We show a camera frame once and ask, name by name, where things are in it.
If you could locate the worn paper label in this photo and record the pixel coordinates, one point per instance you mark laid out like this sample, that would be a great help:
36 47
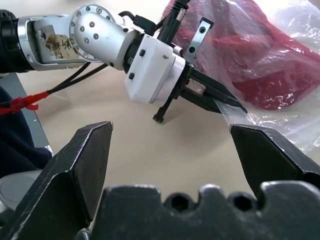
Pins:
58 42

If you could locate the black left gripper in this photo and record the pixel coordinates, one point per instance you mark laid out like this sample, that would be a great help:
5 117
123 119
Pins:
182 82

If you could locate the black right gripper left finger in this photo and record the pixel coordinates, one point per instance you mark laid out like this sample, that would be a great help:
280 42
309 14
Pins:
62 180

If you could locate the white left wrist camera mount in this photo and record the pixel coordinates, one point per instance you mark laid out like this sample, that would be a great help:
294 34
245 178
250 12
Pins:
152 72

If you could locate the silver robot body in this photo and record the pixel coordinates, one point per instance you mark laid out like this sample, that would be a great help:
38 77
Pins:
17 190

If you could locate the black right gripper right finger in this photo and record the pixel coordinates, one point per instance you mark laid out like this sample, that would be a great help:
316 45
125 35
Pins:
270 157

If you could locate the silver metal bracket strip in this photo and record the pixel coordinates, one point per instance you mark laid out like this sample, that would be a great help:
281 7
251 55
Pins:
199 37

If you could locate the red tape wrap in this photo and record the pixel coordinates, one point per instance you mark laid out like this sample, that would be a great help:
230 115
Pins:
25 102

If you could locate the dark blue fabric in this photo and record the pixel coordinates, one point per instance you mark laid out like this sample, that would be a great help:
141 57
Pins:
17 142

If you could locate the red cloth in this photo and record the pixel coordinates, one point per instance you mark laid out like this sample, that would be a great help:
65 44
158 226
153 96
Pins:
272 75

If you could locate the clear plastic bag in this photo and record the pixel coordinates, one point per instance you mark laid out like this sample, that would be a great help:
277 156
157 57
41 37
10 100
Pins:
287 32

